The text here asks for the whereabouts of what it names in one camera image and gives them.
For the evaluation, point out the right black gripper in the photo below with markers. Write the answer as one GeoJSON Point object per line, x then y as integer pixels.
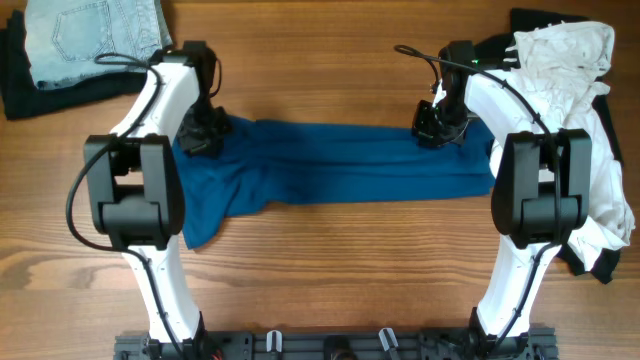
{"type": "Point", "coordinates": [421, 129]}

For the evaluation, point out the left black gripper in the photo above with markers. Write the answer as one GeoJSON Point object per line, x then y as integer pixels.
{"type": "Point", "coordinates": [191, 144]}

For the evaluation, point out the dark blue polo shirt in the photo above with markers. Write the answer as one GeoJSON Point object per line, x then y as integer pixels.
{"type": "Point", "coordinates": [267, 161]}

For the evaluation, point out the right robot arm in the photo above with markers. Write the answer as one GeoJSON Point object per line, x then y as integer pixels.
{"type": "Point", "coordinates": [540, 196]}

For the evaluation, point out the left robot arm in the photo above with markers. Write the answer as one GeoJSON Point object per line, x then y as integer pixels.
{"type": "Point", "coordinates": [136, 197]}

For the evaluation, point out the black garment under white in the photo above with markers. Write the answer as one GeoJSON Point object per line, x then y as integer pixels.
{"type": "Point", "coordinates": [522, 19]}

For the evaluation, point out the white crumpled garment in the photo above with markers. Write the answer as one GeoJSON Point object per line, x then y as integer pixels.
{"type": "Point", "coordinates": [559, 70]}

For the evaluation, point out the light blue denim jeans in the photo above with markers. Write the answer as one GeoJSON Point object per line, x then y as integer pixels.
{"type": "Point", "coordinates": [63, 37]}

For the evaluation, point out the black folded garment left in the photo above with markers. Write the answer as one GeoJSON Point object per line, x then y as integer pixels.
{"type": "Point", "coordinates": [22, 99]}

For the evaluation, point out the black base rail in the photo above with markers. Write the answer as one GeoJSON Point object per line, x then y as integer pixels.
{"type": "Point", "coordinates": [340, 345]}

